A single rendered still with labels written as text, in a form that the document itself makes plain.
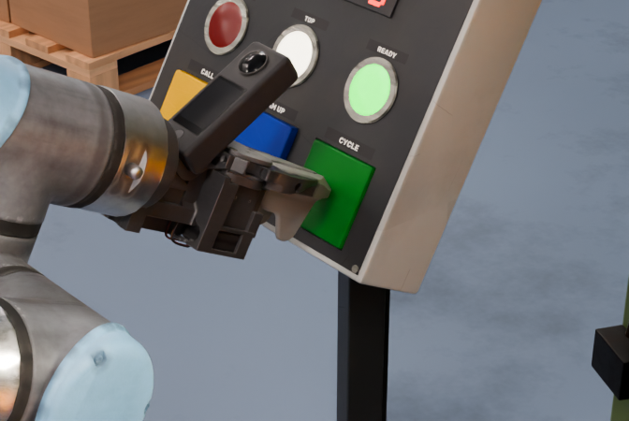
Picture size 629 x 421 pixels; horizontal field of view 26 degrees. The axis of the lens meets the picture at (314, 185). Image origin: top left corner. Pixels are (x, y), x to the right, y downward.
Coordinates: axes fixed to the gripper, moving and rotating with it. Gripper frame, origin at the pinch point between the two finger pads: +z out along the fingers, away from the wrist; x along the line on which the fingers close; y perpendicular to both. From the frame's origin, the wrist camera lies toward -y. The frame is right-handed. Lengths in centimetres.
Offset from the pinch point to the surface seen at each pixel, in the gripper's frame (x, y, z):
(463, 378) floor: -67, 41, 133
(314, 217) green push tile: -0.2, 3.3, 1.2
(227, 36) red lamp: -18.9, -7.6, 1.2
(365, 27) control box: -3.4, -13.3, 1.6
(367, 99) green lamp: 0.3, -7.8, 1.2
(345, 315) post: -9.1, 14.4, 21.5
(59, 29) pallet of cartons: -233, 18, 136
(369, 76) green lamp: -0.5, -9.7, 1.2
